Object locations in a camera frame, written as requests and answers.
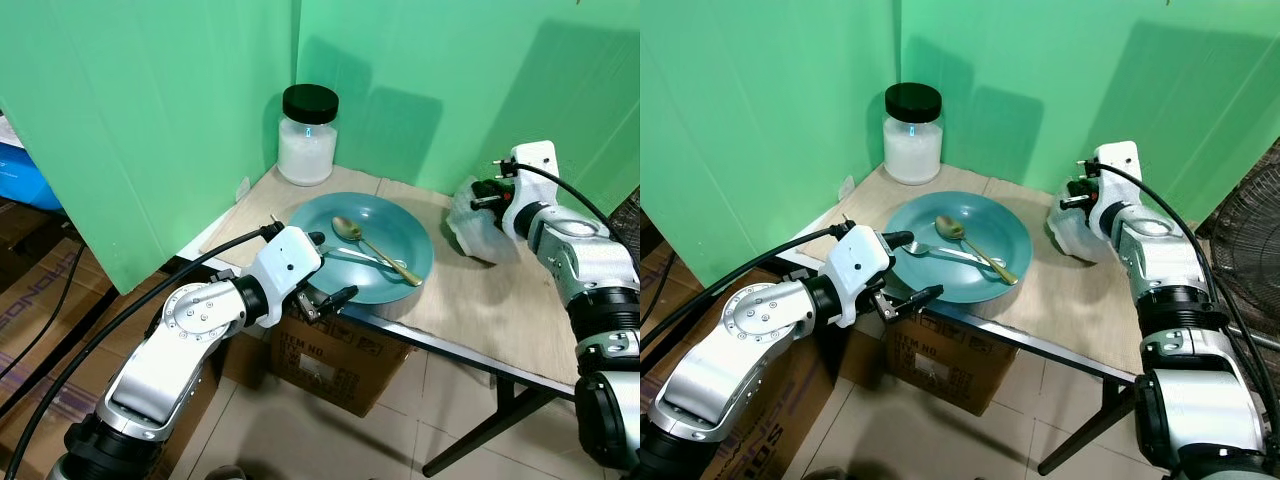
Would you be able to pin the black metal table frame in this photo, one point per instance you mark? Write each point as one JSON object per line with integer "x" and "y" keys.
{"x": 1085, "y": 430}
{"x": 490, "y": 420}

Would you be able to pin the small white clip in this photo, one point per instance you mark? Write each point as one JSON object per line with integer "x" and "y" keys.
{"x": 848, "y": 187}
{"x": 243, "y": 187}

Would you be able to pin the green backdrop panel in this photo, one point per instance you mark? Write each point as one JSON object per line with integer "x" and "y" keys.
{"x": 470, "y": 90}
{"x": 760, "y": 110}
{"x": 150, "y": 110}
{"x": 1080, "y": 80}

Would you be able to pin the teal plastic plate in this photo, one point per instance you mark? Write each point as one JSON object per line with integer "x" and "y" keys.
{"x": 395, "y": 225}
{"x": 990, "y": 225}

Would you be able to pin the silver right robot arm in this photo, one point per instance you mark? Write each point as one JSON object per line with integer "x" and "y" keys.
{"x": 595, "y": 270}
{"x": 1180, "y": 300}

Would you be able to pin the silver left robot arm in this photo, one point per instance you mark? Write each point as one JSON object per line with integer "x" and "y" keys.
{"x": 160, "y": 350}
{"x": 735, "y": 345}

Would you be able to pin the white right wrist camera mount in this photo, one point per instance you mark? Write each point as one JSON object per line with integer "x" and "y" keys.
{"x": 1120, "y": 165}
{"x": 535, "y": 165}

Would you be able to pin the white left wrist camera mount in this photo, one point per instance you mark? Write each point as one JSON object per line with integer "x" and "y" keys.
{"x": 285, "y": 265}
{"x": 860, "y": 265}

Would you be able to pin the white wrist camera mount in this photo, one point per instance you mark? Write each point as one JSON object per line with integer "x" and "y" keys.
{"x": 285, "y": 265}
{"x": 860, "y": 265}
{"x": 1120, "y": 165}
{"x": 535, "y": 165}

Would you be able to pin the clear plastic wrap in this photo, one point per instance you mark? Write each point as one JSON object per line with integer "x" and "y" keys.
{"x": 1075, "y": 235}
{"x": 480, "y": 238}

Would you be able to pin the glass jar with black lid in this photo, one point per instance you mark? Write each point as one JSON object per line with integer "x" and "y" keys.
{"x": 912, "y": 148}
{"x": 307, "y": 150}

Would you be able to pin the gold metal spoon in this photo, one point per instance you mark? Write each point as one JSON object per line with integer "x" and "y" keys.
{"x": 347, "y": 228}
{"x": 950, "y": 227}

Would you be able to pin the black mesh fan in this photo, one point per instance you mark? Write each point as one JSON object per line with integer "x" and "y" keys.
{"x": 1245, "y": 240}
{"x": 630, "y": 225}

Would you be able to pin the blue plastic box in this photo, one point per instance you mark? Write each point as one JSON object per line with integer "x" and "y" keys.
{"x": 20, "y": 175}

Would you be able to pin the brown printed cardboard box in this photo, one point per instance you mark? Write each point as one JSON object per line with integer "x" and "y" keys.
{"x": 950, "y": 365}
{"x": 340, "y": 365}

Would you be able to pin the silver metal fork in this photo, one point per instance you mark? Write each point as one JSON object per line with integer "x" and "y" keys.
{"x": 945, "y": 252}
{"x": 355, "y": 254}

